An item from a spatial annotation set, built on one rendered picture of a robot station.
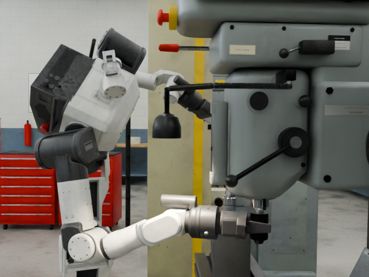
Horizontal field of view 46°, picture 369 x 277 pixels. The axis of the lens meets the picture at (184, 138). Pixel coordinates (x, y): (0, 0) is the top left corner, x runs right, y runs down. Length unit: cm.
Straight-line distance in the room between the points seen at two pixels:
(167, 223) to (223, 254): 37
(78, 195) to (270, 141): 56
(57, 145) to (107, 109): 20
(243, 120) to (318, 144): 18
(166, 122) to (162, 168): 182
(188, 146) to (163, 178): 26
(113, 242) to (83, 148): 28
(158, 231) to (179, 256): 183
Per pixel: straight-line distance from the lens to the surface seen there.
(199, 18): 102
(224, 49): 101
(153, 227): 116
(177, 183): 287
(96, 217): 174
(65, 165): 127
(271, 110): 105
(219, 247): 147
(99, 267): 178
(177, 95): 176
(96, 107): 135
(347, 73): 110
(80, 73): 142
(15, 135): 1061
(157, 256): 298
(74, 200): 126
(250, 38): 103
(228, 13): 102
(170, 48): 121
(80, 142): 126
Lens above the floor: 151
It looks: 3 degrees down
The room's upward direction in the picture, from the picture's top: 1 degrees clockwise
